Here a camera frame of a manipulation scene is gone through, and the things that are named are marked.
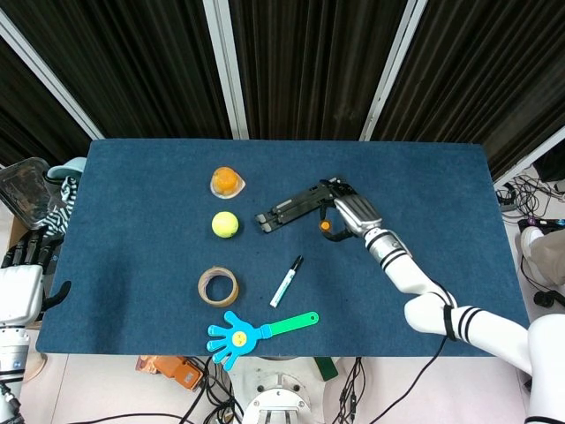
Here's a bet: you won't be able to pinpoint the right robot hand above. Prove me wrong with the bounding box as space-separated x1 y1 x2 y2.
318 178 384 243

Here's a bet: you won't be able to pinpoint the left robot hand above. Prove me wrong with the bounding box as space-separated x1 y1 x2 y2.
0 229 72 327

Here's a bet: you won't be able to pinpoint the light blue plastic toy hat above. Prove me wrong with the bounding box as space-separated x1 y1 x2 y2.
46 156 88 180

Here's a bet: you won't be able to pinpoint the black folding laptop stand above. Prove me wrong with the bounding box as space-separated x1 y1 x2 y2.
254 178 354 234

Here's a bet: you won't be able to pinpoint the clear plastic container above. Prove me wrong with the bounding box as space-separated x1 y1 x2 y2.
0 157 63 231

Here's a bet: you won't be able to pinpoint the white marker with black cap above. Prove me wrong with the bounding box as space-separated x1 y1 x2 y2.
269 254 305 309

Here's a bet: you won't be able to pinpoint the black white striped cloth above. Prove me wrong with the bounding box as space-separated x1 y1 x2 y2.
30 174 79 243

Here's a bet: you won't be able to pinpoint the blue fabric table cover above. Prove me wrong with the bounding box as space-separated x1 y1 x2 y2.
34 139 531 358

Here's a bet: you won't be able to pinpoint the yellow tennis ball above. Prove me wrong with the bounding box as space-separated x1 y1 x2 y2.
211 210 240 239

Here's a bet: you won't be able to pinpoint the orange jelly cup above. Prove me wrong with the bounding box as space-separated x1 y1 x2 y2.
209 166 247 201

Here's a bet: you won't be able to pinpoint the black pleated curtain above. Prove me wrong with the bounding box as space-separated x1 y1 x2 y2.
0 0 565 182

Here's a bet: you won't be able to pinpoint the dark green flat piece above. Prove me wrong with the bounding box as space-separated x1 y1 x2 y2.
313 356 339 381

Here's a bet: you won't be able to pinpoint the white sneaker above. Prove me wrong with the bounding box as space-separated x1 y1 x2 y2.
520 225 548 286

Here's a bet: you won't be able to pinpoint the clear packing tape roll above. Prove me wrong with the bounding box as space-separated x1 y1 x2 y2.
197 265 240 308

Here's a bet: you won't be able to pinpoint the orange handheld device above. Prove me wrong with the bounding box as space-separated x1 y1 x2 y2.
135 354 205 392

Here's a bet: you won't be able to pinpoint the khaki trouser leg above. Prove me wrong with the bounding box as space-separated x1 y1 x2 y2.
529 228 565 286

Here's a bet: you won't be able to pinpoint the white robot torso base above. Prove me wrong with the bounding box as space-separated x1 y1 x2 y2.
229 356 341 424

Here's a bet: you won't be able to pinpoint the white frame post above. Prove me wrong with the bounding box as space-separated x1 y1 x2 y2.
0 8 105 140
493 136 565 187
359 0 429 141
202 0 250 140

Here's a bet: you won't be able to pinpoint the tangled black floor cables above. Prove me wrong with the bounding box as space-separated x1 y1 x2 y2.
496 174 565 224

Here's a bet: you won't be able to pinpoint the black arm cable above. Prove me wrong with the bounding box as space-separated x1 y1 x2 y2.
373 291 458 424

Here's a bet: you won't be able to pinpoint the blue hand clapper green handle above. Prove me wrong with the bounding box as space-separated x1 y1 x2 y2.
206 310 320 372

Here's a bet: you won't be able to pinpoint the black cable with inline switch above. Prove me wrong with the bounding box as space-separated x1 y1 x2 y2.
337 356 365 424

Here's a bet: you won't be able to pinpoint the black floor cable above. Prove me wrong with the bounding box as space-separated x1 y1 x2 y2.
178 356 246 424

